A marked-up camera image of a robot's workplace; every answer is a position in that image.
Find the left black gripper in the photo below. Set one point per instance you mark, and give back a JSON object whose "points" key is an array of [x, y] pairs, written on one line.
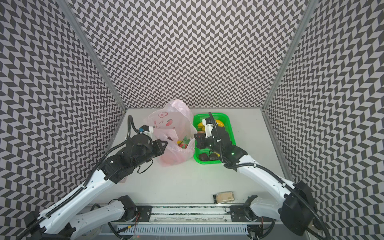
{"points": [[157, 145]]}

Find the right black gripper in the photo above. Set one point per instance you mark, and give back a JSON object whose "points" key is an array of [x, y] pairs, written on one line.
{"points": [[202, 142]]}

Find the pink printed plastic bag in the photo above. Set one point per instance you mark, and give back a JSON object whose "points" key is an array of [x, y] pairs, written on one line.
{"points": [[172, 123]]}

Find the pink fake dragon fruit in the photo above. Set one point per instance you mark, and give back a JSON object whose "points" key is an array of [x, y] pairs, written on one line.
{"points": [[186, 143]]}

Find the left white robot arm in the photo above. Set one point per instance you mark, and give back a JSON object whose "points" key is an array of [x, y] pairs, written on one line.
{"points": [[64, 220]]}

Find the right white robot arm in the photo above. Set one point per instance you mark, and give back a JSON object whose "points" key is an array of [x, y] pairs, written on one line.
{"points": [[293, 203]]}

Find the dark brown fake passionfruit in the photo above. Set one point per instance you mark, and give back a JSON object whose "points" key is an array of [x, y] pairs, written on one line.
{"points": [[204, 157]]}

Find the yellow fake banana bunch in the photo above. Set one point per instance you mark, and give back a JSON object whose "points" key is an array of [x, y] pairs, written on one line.
{"points": [[201, 126]]}

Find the green plastic basket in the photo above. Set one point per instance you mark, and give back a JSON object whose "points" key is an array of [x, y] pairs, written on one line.
{"points": [[228, 126]]}

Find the tan sponge in wrapper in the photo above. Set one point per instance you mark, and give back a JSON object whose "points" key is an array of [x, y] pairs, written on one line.
{"points": [[223, 198]]}

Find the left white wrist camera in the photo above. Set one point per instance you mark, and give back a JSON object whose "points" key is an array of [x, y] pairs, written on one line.
{"points": [[147, 130]]}

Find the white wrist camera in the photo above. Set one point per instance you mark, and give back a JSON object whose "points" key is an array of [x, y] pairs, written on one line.
{"points": [[208, 124], [147, 130]]}

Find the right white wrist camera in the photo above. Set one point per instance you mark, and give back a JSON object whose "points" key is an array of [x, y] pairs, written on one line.
{"points": [[208, 124]]}

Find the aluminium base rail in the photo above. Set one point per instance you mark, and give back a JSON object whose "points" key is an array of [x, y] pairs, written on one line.
{"points": [[178, 220]]}

